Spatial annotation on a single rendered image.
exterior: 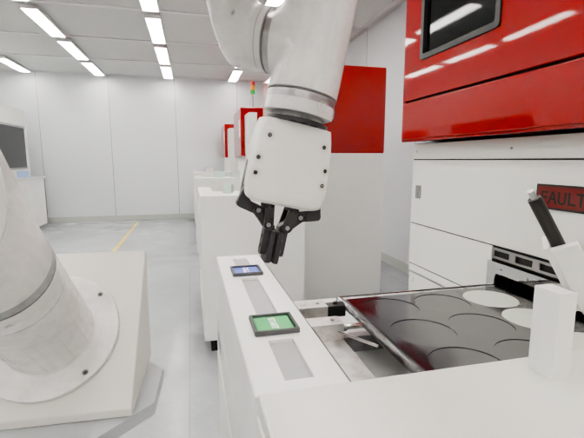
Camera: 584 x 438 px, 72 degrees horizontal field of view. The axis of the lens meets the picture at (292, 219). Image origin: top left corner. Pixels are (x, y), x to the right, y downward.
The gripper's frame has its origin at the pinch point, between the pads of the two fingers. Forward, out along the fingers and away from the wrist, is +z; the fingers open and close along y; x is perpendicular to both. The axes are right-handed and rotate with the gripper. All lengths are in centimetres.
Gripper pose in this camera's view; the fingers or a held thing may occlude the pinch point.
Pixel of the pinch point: (271, 245)
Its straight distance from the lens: 50.4
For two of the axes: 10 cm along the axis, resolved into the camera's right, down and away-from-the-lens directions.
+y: -9.4, -1.7, -2.8
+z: -2.0, 9.8, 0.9
